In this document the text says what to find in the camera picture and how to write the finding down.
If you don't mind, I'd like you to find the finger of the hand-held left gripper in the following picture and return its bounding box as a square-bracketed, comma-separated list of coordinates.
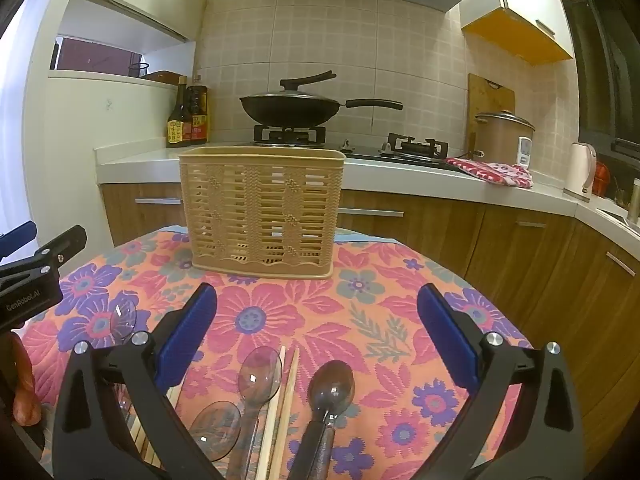
[0, 221, 38, 261]
[35, 225, 89, 278]

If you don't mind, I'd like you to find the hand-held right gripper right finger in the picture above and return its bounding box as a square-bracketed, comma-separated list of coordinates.
[416, 282, 586, 480]

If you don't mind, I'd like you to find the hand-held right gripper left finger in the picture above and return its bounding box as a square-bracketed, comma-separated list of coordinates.
[52, 282, 228, 480]

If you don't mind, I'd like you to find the clear plastic spoon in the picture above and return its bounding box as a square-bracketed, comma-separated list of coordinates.
[189, 401, 242, 462]
[227, 346, 284, 480]
[110, 301, 138, 346]

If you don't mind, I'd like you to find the pale wooden chopstick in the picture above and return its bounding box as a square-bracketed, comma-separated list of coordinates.
[270, 347, 301, 480]
[135, 425, 168, 467]
[129, 412, 166, 463]
[131, 385, 182, 456]
[256, 346, 287, 480]

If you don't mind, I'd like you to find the dark plastic spoon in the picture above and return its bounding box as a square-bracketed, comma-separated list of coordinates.
[287, 360, 357, 480]

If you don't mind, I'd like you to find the beige plastic utensil basket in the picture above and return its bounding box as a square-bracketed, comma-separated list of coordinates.
[178, 146, 347, 280]

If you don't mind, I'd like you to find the person's left hand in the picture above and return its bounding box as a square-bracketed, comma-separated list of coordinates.
[10, 332, 44, 427]

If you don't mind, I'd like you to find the floral tablecloth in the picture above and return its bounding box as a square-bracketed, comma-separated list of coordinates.
[20, 225, 538, 480]

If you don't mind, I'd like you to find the red patterned cloth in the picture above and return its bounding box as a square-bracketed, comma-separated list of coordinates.
[445, 156, 533, 189]

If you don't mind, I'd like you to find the dark soy sauce bottle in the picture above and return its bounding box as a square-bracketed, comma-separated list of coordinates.
[166, 76, 193, 148]

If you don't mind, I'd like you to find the amber oil bottle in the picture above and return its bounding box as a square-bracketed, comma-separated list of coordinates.
[186, 75, 210, 145]

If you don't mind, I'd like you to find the black gas stove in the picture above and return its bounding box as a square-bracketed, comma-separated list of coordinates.
[245, 124, 466, 168]

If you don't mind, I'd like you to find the brown box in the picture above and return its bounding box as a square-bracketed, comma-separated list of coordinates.
[142, 71, 183, 86]

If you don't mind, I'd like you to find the brown rice cooker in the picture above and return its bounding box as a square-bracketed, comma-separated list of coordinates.
[474, 110, 536, 167]

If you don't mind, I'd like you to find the pale pink electric kettle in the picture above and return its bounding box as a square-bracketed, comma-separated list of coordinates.
[564, 142, 598, 203]

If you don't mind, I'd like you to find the wooden cutting board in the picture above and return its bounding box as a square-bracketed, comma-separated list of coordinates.
[467, 73, 516, 153]

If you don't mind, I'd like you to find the black wok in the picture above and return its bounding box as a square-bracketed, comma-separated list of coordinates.
[239, 97, 404, 128]

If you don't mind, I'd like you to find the dark wok lid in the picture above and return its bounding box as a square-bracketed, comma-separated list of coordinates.
[242, 71, 343, 105]

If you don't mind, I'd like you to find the dark kitchen window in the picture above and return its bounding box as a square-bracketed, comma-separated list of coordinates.
[562, 0, 640, 151]

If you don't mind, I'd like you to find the white and orange wall cabinet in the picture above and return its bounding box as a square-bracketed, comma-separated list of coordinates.
[460, 0, 576, 66]

